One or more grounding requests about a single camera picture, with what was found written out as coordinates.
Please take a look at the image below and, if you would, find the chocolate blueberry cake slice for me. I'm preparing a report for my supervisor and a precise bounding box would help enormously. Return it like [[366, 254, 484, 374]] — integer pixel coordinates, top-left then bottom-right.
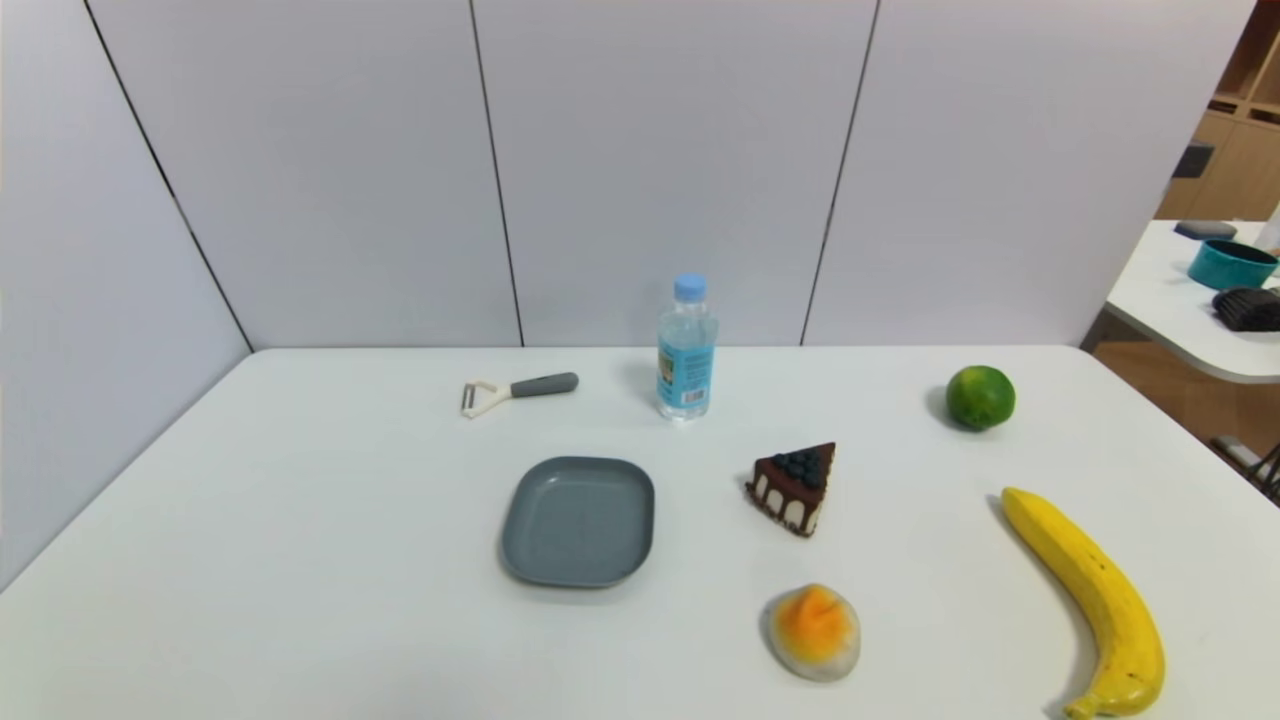
[[744, 442, 837, 539]]

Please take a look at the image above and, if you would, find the yellow banana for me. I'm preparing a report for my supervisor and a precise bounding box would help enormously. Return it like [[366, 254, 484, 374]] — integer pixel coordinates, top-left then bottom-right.
[[1001, 487, 1167, 720]]

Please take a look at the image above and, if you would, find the grey handled white peeler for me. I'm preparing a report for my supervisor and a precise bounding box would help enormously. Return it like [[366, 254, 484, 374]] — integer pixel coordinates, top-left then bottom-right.
[[461, 372, 580, 420]]

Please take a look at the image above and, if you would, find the black chair base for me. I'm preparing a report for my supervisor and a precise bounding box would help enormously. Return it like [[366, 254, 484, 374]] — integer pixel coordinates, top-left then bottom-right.
[[1210, 435, 1280, 504]]

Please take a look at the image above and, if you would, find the green lime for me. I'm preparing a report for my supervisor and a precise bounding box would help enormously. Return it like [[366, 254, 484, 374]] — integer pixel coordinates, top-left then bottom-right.
[[945, 365, 1017, 432]]

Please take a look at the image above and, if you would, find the grey square dish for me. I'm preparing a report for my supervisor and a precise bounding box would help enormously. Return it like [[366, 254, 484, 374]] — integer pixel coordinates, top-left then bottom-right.
[[499, 456, 656, 589]]

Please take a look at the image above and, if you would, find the orange and white bun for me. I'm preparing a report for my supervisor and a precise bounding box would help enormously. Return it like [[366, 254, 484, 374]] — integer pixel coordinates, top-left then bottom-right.
[[765, 584, 862, 683]]

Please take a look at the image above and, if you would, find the black ribbed object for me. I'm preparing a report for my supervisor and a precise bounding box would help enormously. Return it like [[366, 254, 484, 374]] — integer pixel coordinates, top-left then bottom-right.
[[1212, 287, 1280, 333]]

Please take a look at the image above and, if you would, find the clear water bottle blue cap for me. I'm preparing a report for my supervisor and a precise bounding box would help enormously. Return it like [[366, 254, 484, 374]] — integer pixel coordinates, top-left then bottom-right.
[[656, 273, 719, 422]]

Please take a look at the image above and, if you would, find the teal round bowl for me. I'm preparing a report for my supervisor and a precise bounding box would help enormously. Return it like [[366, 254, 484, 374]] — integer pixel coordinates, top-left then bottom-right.
[[1187, 239, 1280, 292]]

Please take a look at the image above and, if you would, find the wooden shelf unit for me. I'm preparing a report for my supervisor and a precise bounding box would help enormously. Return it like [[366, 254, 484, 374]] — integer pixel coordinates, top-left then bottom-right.
[[1155, 0, 1280, 223]]

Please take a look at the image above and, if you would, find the white background table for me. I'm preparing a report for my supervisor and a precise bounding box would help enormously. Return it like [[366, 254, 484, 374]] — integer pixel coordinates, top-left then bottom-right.
[[1104, 220, 1280, 385]]

